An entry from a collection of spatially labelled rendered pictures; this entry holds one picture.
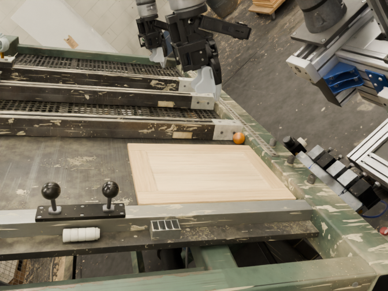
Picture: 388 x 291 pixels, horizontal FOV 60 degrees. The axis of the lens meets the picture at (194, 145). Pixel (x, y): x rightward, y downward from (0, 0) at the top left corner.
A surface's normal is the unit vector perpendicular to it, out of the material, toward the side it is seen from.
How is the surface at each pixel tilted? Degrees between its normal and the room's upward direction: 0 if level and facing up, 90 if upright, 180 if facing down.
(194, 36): 90
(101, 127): 90
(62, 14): 90
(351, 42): 0
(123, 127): 90
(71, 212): 50
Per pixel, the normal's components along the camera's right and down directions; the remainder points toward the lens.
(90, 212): 0.14, -0.90
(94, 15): 0.29, 0.41
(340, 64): -0.64, -0.59
